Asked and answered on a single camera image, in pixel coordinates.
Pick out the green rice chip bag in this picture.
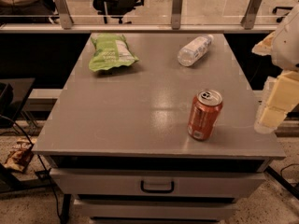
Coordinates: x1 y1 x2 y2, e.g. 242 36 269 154
89 34 138 72

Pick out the seated person in background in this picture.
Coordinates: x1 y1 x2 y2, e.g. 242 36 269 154
0 0 55 23

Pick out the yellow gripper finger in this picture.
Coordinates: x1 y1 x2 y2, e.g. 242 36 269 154
251 32 275 56
254 71 299 133

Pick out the crumpled brown snack bag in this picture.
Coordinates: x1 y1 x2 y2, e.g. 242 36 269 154
4 138 34 173

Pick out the middle metal rail bracket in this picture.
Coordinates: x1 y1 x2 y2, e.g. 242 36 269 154
171 0 183 30

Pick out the black cable on floor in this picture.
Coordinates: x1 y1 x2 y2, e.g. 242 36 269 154
0 114 64 222

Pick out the black side table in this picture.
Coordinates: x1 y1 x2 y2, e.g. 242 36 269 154
0 77 35 129

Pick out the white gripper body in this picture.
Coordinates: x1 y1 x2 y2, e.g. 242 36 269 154
271 5 299 71

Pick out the left metal rail bracket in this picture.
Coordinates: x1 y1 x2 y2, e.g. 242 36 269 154
54 0 73 29

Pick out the black drawer handle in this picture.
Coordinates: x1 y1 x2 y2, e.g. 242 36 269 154
140 180 175 194

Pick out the grey drawer cabinet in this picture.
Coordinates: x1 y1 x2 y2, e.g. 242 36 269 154
34 34 284 224

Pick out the orange soda can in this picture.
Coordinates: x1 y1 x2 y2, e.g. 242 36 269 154
188 89 223 141

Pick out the clear plastic water bottle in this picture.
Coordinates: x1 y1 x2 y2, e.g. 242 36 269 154
178 35 214 67

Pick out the black chair at right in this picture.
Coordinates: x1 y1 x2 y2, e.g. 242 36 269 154
272 6 292 22

